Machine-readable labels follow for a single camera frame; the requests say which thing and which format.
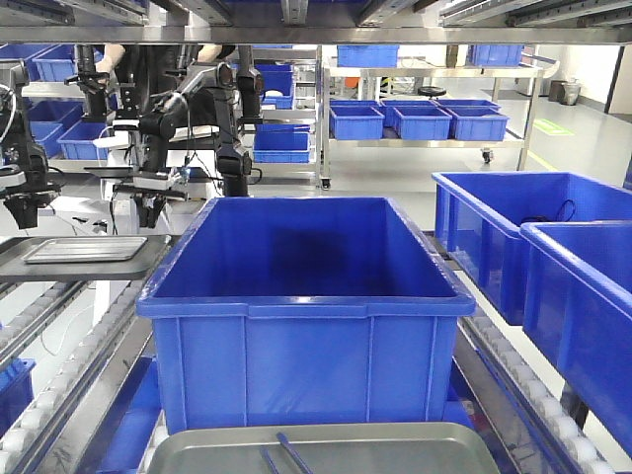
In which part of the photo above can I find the green-handled screwdriver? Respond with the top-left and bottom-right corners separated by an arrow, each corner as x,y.
260,446 -> 279,474
276,433 -> 313,474

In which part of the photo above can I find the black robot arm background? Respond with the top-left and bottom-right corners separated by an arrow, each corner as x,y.
138,53 -> 264,197

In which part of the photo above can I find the silver metal tray front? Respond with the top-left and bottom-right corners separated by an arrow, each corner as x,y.
146,422 -> 499,473

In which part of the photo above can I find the silver tray on black board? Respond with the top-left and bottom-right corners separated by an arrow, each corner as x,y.
22,236 -> 148,265

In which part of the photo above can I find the large blue bin centre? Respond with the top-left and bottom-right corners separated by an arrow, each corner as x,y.
136,197 -> 476,434

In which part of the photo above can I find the blue bin right rear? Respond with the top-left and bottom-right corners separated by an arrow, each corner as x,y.
432,171 -> 631,326

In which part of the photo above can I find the steel shelf cart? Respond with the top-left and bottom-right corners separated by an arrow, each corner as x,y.
317,52 -> 559,190

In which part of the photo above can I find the person in black shirt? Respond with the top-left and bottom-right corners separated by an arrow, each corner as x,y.
95,43 -> 236,125

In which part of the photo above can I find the blue bin right front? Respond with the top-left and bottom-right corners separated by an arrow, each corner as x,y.
520,221 -> 631,451

